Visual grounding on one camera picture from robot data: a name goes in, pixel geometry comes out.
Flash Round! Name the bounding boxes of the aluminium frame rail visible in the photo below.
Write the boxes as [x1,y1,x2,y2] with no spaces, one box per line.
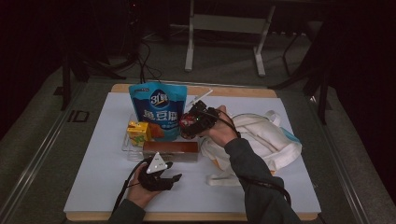
[0,82,88,218]
[306,94,372,224]

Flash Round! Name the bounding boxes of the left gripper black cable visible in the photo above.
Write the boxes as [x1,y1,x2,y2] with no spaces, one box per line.
[111,157,153,216]

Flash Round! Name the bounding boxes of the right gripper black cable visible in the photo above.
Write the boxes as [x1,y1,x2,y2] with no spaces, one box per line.
[205,108,293,208]

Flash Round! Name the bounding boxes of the white table mat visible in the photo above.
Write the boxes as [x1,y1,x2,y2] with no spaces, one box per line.
[64,91,321,216]

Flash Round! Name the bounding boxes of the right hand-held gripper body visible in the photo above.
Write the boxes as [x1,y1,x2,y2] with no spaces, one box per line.
[185,89,221,139]

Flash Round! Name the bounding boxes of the person's right hand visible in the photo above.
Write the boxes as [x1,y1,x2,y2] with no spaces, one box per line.
[199,105,241,148]

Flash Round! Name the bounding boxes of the dark curtain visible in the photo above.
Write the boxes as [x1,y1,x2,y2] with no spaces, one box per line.
[0,0,104,141]
[311,0,396,200]

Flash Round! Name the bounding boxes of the black floor cables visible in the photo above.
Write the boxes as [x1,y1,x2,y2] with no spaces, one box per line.
[136,40,163,86]

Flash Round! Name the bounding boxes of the black tripod pole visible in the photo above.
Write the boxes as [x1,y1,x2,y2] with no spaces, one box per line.
[106,0,148,71]

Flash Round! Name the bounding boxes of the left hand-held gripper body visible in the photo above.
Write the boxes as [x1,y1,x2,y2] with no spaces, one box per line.
[137,151,176,192]

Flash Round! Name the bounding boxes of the white canvas tote bag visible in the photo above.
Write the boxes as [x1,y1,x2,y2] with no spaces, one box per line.
[199,109,303,188]

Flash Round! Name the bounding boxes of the blue snack pouch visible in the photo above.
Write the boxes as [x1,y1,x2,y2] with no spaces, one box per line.
[128,81,189,143]

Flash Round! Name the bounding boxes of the clear plastic container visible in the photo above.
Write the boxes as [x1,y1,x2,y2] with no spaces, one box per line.
[120,113,202,163]

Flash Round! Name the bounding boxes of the person's left hand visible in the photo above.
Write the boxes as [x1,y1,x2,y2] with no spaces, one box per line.
[125,161,164,209]

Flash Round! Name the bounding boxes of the brown cookie box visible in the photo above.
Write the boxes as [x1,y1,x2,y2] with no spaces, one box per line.
[142,140,200,163]

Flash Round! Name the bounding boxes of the black metal stand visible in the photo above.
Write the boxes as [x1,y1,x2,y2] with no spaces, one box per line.
[317,69,332,126]
[52,46,129,112]

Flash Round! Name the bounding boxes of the wooden table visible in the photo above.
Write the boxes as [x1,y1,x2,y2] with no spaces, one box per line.
[65,83,319,222]

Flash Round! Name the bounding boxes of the white metal desk frame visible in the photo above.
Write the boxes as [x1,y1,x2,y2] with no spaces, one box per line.
[184,0,276,77]

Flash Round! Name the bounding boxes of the black chair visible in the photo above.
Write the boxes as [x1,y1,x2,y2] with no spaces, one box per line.
[269,20,331,91]

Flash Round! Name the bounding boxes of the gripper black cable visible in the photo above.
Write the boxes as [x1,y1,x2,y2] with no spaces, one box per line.
[205,108,293,208]
[111,157,153,216]

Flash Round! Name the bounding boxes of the yellow drink carton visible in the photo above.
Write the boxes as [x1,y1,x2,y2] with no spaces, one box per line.
[126,120,152,147]

